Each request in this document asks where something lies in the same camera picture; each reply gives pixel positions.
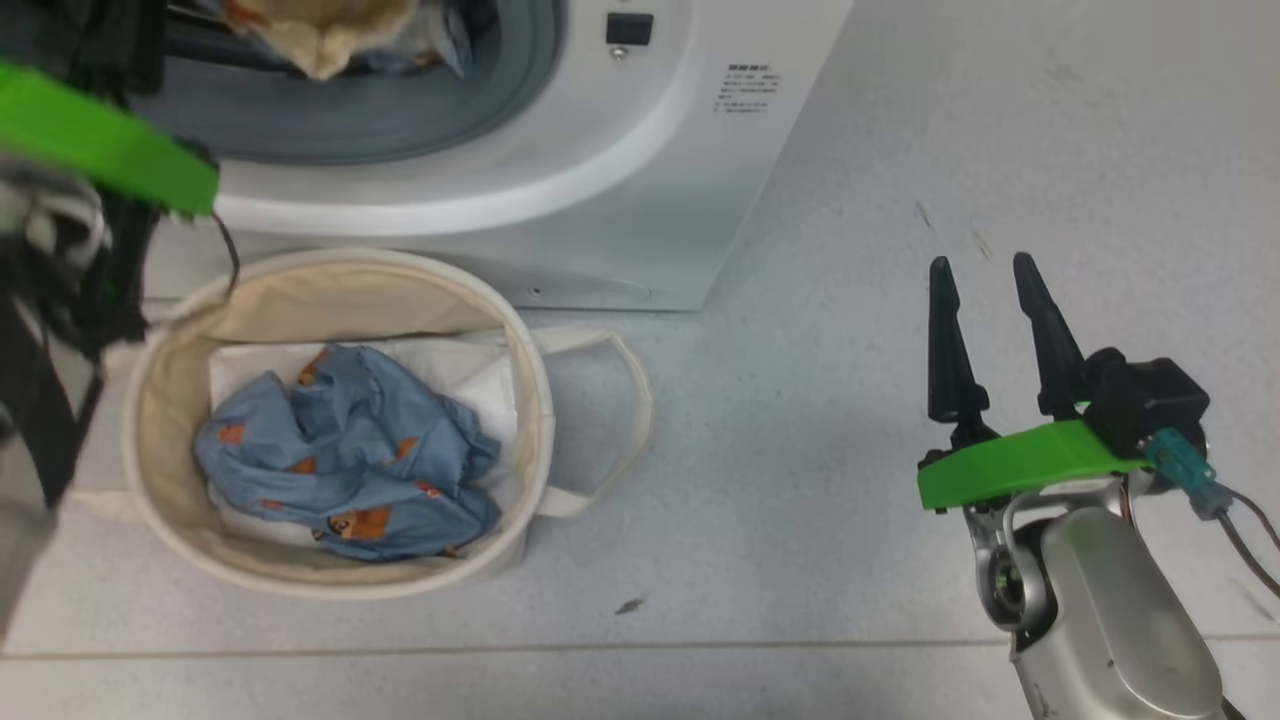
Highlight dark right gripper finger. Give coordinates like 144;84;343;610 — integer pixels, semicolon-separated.
925;256;997;449
1011;252;1093;421

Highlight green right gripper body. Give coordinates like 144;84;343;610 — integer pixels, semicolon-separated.
916;418;1153;513

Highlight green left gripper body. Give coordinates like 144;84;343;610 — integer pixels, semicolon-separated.
0;62;221;331

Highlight beige garment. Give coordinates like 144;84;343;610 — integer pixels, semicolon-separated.
222;0;421;82

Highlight blue garment with orange print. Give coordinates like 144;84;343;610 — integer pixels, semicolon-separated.
350;0;501;79
194;342;504;564

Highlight white washing machine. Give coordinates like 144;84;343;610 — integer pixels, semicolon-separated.
130;0;857;313

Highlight cream canvas laundry basket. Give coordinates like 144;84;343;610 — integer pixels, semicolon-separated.
70;247;656;601

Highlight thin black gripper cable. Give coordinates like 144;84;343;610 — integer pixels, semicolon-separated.
208;210;243;298

